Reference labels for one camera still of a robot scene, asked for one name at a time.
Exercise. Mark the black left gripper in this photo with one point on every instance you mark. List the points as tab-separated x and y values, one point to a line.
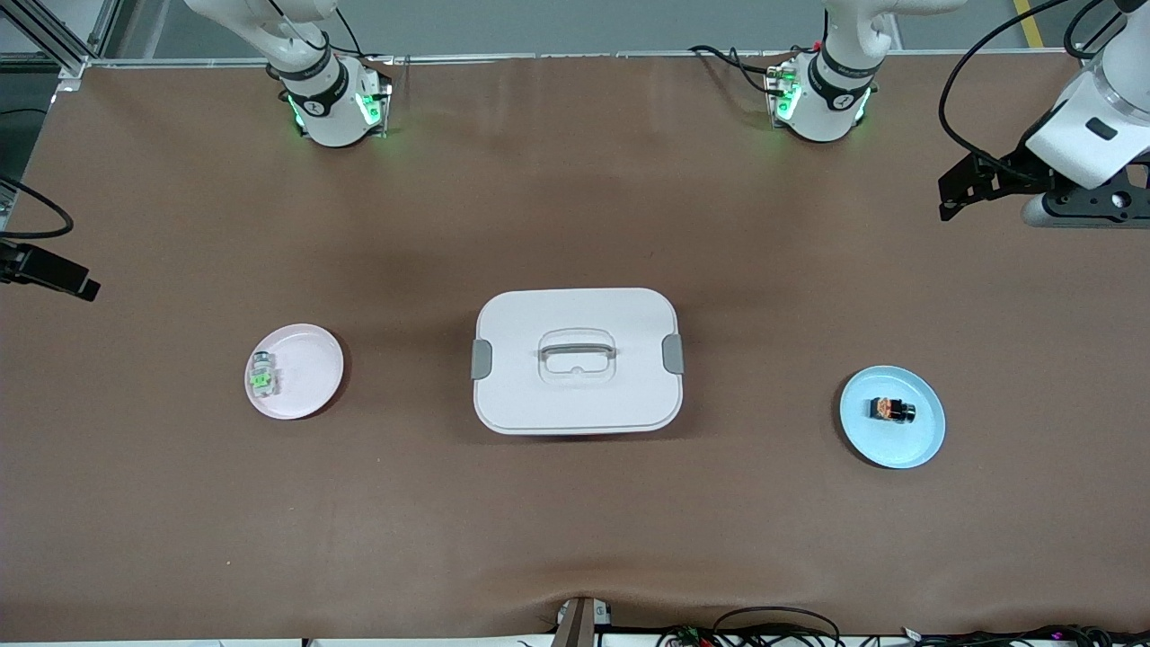
1013	168

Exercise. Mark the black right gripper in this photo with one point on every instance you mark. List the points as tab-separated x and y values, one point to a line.
36	266

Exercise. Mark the orange black push-button switch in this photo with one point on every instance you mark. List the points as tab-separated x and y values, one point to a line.
892	411

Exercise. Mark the white lidded box grey latches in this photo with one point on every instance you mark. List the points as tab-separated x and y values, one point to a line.
575	400

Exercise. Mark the pink round plate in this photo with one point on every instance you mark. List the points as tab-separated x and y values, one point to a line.
310	377

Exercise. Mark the light blue round plate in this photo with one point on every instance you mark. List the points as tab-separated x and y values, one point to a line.
885	445

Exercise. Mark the brown table mat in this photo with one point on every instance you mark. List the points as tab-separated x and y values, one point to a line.
575	539

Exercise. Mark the aluminium frame post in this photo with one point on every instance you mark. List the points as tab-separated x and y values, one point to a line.
67	63

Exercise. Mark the green white push-button switch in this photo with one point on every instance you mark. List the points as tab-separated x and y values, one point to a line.
261	377

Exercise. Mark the aluminium table edge rail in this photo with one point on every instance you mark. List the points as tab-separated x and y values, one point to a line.
584	56

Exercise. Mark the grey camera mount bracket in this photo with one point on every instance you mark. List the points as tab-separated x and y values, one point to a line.
579	624

